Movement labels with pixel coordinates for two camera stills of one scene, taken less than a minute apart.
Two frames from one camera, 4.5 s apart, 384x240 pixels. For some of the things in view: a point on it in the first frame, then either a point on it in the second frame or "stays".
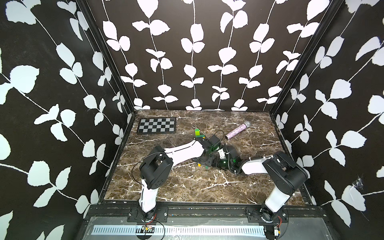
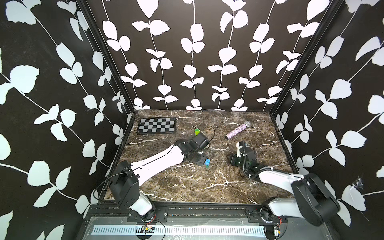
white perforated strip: x=131 y=230 stays
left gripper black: x=210 y=162 → x=202 y=161
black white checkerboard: x=157 y=125 stays
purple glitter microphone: x=247 y=124 stays
